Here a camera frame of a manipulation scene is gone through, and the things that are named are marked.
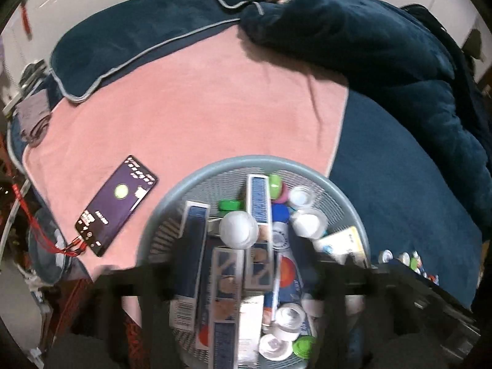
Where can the white tube with orange circle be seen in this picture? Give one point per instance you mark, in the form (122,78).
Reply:
(286,276)

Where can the red bottle cap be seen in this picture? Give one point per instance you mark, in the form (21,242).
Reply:
(432,278)

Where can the black smartphone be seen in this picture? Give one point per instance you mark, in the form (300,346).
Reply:
(117,205)

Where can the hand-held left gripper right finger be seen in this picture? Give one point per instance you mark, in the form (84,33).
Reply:
(338,315)

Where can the white flat bottle cap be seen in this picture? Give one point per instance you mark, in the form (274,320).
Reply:
(275,348)

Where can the pink towel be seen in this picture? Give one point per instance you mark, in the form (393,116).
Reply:
(211,115)

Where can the yellow white medicine box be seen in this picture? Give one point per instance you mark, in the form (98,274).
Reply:
(342,244)

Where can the large dark blue piped pillow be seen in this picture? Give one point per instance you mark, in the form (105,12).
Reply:
(134,38)

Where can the red hanging knot ornament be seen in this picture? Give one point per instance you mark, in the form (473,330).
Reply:
(25,15)

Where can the grey-blue plastic basket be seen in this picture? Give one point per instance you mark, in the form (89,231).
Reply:
(184,192)

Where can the light green bottle cap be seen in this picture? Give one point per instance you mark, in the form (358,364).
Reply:
(303,346)

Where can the green and pink cap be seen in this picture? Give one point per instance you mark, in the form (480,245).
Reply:
(278,188)

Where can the dark blue duvet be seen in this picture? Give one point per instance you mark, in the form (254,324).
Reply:
(384,57)

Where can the long blue white medicine box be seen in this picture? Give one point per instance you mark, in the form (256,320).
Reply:
(258,203)

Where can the white ribbed bottle cap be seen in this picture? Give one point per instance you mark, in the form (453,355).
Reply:
(290,317)

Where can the plain white bottle cap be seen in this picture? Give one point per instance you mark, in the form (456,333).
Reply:
(309,223)

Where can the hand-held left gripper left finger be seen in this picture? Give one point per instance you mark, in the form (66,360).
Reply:
(157,326)

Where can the white cap with blue print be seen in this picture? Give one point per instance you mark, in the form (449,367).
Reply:
(301,196)

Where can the blue photo print medicine box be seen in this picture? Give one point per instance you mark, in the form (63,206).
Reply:
(225,276)

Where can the large white round cap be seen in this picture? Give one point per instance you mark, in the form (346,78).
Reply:
(238,230)

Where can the mauve cloth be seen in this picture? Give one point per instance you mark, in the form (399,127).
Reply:
(34,109)

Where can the dark blue medicine box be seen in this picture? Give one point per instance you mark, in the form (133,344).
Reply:
(192,261)

